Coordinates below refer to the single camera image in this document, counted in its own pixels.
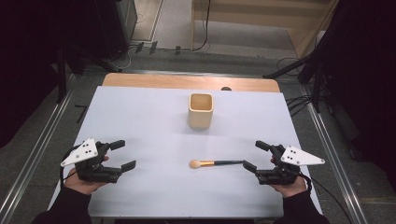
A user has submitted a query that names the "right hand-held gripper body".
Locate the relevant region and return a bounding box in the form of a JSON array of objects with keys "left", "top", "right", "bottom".
[{"left": 255, "top": 144, "right": 326, "bottom": 186}]

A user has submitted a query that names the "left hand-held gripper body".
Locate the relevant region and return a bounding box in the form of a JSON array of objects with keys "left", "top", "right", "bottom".
[{"left": 60, "top": 137, "right": 123, "bottom": 184}]

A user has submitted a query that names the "makeup brush gold black handle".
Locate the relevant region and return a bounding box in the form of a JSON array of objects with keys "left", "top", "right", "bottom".
[{"left": 189, "top": 159, "right": 246, "bottom": 170}]

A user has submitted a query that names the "beige square cup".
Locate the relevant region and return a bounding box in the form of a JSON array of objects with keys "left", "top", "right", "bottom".
[{"left": 188, "top": 92, "right": 215, "bottom": 130}]

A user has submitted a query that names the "person's right hand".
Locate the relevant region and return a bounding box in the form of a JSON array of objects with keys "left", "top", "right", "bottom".
[{"left": 270, "top": 178, "right": 307, "bottom": 199}]

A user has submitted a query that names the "person's left hand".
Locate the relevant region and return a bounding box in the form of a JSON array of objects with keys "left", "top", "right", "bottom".
[{"left": 64, "top": 169, "right": 106, "bottom": 196}]

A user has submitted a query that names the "white table mat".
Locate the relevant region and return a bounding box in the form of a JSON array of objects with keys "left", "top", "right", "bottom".
[{"left": 48, "top": 86, "right": 323, "bottom": 218}]

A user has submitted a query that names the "black metal stand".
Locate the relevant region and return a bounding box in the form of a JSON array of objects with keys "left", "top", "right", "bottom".
[
  {"left": 262, "top": 50, "right": 325, "bottom": 114},
  {"left": 56, "top": 42, "right": 123, "bottom": 105}
]

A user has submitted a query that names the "dark cabinet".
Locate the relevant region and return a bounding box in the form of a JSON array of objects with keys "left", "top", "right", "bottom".
[{"left": 92, "top": 0, "right": 138, "bottom": 61}]

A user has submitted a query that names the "black curtain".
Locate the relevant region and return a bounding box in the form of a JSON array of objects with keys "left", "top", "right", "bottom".
[
  {"left": 317, "top": 0, "right": 396, "bottom": 190},
  {"left": 0, "top": 0, "right": 97, "bottom": 148}
]

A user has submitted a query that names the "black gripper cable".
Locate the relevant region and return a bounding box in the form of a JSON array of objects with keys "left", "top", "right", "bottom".
[
  {"left": 58, "top": 145, "right": 81, "bottom": 191},
  {"left": 298, "top": 172, "right": 353, "bottom": 224}
]

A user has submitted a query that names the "small black floor bracket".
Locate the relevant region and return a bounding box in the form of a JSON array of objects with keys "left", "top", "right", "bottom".
[{"left": 74, "top": 104, "right": 89, "bottom": 124}]

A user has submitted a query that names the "black cable bundle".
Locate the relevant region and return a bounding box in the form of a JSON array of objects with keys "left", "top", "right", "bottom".
[{"left": 276, "top": 56, "right": 313, "bottom": 119}]

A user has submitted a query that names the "metal floor rail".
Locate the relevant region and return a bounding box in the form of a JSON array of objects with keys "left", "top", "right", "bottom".
[
  {"left": 0, "top": 74, "right": 78, "bottom": 224},
  {"left": 298, "top": 83, "right": 371, "bottom": 224}
]

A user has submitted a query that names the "white floor cable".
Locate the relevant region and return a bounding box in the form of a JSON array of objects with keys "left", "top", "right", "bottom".
[{"left": 108, "top": 45, "right": 138, "bottom": 70}]

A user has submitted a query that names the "light wooden frame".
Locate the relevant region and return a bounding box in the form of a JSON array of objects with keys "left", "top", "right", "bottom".
[{"left": 190, "top": 0, "right": 340, "bottom": 59}]

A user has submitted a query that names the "black floor cable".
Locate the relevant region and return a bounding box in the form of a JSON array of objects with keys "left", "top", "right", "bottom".
[{"left": 155, "top": 0, "right": 213, "bottom": 52}]

